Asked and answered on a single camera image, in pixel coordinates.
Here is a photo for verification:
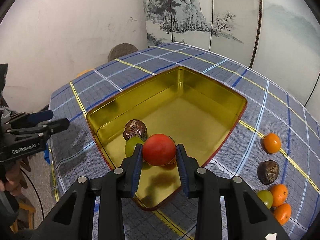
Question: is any wooden stool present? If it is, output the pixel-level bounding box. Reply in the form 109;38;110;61
10;202;35;230

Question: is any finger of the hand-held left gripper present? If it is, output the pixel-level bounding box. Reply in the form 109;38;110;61
6;109;54;127
5;118;70;138

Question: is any painted folding screen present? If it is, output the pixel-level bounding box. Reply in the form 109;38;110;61
140;0;320;110

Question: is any green round fruit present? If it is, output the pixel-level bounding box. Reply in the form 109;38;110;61
124;137;145;157
257;190;274;209

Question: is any blue plaid tablecloth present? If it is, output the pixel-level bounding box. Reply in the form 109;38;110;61
49;42;320;240

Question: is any orange tangerine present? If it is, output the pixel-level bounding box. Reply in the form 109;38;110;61
262;133;282;155
269;184;288;207
273;203;292;226

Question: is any person's left hand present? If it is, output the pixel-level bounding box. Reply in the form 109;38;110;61
0;159;31;193

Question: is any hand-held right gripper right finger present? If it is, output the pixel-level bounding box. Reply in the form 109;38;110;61
176;144;288;240

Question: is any blue tape piece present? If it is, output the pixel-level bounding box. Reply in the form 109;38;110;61
44;142;52;163

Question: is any orange round stool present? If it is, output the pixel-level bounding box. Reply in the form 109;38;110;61
75;69;94;78

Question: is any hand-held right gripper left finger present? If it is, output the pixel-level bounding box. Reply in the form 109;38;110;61
37;144;144;240

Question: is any red and gold tin box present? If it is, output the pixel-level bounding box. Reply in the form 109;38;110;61
86;66;248;211

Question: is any brown wrinkled passion fruit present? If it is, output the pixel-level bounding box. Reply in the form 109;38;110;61
123;119;147;140
257;160;280;185

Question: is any black cable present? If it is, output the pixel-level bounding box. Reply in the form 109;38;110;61
21;166;45;222

